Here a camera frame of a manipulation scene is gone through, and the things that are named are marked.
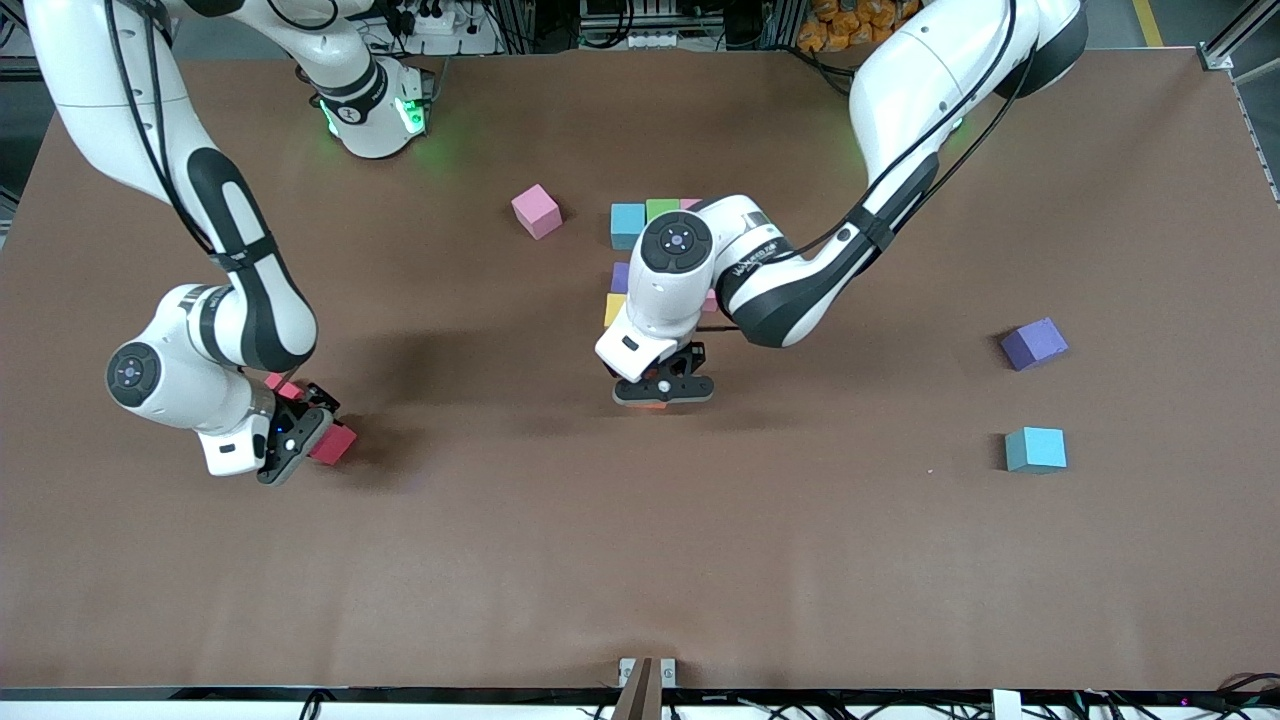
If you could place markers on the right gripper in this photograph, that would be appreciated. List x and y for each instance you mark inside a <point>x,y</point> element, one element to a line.
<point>303,401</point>

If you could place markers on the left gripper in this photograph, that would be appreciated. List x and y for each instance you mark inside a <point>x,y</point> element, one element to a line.
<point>694,358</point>

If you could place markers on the red foam cube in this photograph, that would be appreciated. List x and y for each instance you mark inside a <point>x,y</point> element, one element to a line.
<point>283,385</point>
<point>340,446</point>

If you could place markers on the yellow foam cube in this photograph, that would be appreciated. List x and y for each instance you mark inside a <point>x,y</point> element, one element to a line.
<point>613,310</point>

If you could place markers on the purple foam cube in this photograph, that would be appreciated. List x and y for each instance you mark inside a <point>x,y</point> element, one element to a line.
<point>619,278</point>
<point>1034,343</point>

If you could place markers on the blue foam cube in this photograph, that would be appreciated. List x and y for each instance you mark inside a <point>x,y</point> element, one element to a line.
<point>1036,449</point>
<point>625,225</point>

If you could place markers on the green foam cube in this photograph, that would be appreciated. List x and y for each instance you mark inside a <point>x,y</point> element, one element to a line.
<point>660,207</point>

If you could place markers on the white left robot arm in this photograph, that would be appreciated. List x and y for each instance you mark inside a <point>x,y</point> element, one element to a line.
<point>677,242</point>

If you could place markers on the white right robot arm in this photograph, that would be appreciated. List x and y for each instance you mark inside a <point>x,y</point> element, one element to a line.
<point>133,373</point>

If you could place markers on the paper table cover sheet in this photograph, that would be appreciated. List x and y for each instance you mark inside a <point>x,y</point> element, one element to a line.
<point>640,550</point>

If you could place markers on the grey electronics unit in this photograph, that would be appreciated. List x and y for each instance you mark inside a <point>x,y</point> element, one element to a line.
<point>640,20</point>

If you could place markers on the white power strip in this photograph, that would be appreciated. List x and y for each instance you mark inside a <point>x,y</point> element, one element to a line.
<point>430,20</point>

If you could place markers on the small white box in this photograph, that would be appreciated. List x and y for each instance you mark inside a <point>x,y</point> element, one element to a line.
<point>1007,705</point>

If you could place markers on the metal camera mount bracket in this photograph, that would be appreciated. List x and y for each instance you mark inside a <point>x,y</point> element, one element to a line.
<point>647,685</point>

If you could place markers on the aluminium frame profile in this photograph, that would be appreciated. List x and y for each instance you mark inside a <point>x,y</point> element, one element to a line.
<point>1235,40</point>
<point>20,68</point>

